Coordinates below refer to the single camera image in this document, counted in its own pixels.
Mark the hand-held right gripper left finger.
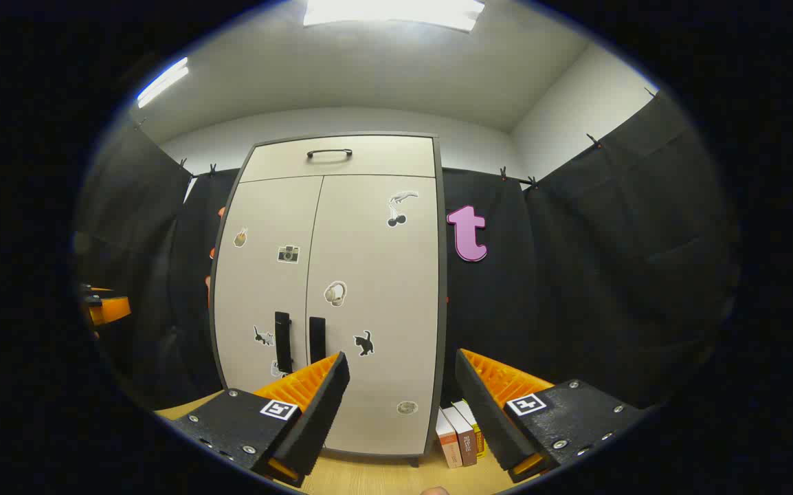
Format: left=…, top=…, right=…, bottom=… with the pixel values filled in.
left=163, top=352, right=351, bottom=489

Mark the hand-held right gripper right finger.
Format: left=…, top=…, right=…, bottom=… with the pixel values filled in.
left=455, top=349, right=648, bottom=483

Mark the beige cabinet door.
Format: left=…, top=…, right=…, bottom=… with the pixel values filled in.
left=212, top=175, right=324, bottom=396
left=304, top=174, right=442, bottom=456

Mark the beige double-door shoe cabinet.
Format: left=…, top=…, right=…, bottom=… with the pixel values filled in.
left=208, top=131, right=449, bottom=468

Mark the yellow book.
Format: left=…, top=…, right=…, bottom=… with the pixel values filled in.
left=453, top=399, right=487, bottom=459

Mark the orange and white book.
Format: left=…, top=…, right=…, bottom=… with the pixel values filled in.
left=436, top=406, right=463, bottom=469

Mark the black backdrop cloth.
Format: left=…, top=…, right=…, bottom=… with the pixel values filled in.
left=74, top=89, right=741, bottom=413

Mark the long ceiling light strip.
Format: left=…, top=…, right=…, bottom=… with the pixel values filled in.
left=137, top=57, right=189, bottom=109

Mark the rectangular ceiling light panel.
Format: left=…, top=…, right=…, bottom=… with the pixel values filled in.
left=304, top=0, right=485, bottom=32

